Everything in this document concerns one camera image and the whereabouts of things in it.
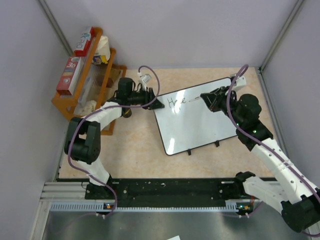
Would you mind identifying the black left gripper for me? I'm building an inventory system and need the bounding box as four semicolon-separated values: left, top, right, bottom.
127;86;164;110

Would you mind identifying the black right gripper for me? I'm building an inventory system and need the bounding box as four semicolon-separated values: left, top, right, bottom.
201;85;244;128

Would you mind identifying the white whiteboard black frame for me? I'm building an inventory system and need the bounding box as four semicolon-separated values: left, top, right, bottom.
153;77;236;156

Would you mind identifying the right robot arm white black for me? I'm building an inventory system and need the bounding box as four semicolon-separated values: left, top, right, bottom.
199;87;320;233

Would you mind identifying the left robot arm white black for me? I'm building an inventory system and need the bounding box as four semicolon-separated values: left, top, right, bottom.
64;77;165;199

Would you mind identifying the orange wooden shelf rack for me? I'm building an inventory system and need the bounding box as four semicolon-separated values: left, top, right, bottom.
51;27;127;121

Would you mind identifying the upper red white box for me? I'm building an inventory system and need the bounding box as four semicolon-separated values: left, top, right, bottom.
74;26;95;57

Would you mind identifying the lower red foil box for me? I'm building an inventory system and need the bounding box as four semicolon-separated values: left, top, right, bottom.
56;56;83;96

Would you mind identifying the white paper sheet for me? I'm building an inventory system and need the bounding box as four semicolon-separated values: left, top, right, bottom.
167;235;181;240

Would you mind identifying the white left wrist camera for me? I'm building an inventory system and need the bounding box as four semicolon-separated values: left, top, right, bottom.
137;71;152;91

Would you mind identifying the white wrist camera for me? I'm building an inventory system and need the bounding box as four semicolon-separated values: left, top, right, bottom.
232;76;247;92
137;71;152;91

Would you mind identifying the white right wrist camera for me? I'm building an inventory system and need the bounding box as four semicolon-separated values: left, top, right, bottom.
232;76;247;92

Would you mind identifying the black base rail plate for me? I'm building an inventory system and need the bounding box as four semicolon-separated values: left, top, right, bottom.
85;178;251;208

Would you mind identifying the grey slotted cable duct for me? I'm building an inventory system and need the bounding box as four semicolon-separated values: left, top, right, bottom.
49;199;253;213

